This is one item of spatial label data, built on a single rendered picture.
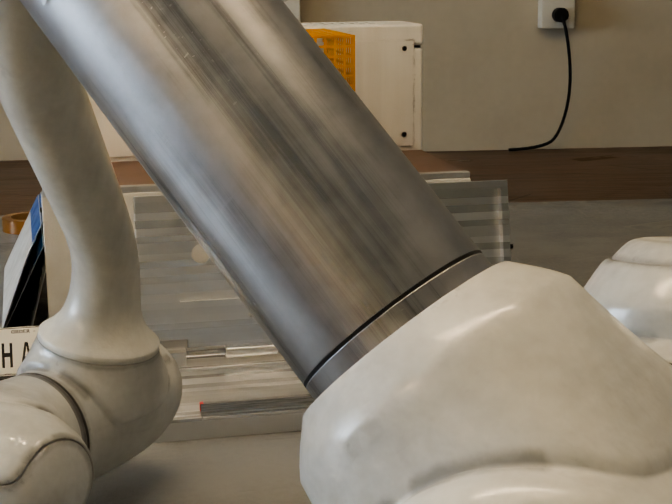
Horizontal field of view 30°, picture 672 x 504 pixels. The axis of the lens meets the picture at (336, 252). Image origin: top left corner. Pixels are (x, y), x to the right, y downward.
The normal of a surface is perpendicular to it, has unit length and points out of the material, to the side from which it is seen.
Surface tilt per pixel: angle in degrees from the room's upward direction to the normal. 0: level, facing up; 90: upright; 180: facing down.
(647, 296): 47
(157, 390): 92
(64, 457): 76
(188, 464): 0
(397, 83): 90
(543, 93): 90
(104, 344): 54
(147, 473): 0
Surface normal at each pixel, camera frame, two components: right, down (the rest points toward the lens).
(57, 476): 0.80, -0.06
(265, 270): -0.58, 0.25
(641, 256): -0.53, -0.74
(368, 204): 0.24, -0.39
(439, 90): 0.08, 0.22
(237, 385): -0.01, -0.97
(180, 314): 0.20, 0.03
